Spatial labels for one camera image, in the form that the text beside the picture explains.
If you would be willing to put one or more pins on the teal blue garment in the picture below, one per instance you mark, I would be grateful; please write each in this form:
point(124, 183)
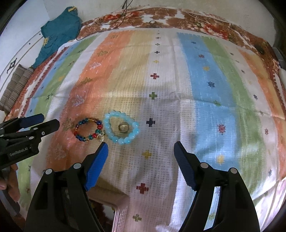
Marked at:
point(58, 31)

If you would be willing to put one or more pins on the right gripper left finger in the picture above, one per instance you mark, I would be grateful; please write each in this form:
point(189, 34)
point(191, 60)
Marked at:
point(60, 202)

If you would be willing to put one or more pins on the striped colourful mat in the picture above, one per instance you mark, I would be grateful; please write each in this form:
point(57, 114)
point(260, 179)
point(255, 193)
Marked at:
point(156, 111)

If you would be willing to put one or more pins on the person's left hand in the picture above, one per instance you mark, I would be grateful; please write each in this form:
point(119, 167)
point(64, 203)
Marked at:
point(11, 183)

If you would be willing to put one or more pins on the white rolled cloth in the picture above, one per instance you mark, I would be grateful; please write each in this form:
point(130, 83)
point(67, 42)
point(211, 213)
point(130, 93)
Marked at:
point(282, 75)

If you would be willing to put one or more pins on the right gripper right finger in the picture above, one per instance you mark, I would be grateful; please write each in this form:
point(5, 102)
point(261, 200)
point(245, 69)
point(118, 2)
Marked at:
point(235, 212)

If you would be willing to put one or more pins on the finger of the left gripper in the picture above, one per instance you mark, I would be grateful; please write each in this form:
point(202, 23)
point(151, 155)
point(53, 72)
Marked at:
point(15, 124)
point(44, 128)

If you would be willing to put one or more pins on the floral brown bedsheet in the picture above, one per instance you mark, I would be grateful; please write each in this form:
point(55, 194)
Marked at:
point(178, 17)

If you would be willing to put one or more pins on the silver metal tin box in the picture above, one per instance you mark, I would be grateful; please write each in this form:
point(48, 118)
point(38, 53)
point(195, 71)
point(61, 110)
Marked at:
point(110, 208)

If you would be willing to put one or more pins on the small gold charm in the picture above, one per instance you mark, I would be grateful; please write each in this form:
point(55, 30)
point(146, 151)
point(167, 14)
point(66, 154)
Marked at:
point(101, 136)

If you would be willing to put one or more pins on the grey striped folded cloth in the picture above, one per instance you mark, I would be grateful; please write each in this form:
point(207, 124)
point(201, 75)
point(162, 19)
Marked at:
point(17, 83)

